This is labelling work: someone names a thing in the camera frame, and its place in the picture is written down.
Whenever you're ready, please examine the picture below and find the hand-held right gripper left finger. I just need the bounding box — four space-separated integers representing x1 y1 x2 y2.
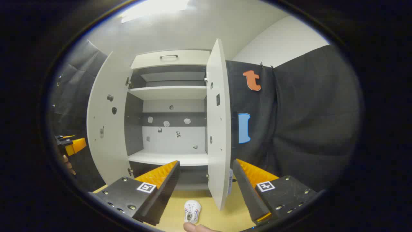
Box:
89 160 181 226

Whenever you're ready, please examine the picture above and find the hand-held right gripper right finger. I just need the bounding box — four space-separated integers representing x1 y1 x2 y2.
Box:
232 159 317 225

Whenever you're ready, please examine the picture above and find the white shoe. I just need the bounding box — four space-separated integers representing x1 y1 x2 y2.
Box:
184 200 202 224

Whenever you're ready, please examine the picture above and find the white shoe cabinet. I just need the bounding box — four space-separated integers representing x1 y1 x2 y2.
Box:
124 49 213 190

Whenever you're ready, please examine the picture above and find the white cabinet drawer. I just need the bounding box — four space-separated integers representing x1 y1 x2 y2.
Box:
130 49 211 70

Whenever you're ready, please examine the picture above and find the grey blue book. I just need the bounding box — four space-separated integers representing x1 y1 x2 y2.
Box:
227 168 234 196

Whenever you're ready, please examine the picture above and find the black backdrop cloth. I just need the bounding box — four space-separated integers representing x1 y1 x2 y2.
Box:
225 44 361 194
48 39 108 190

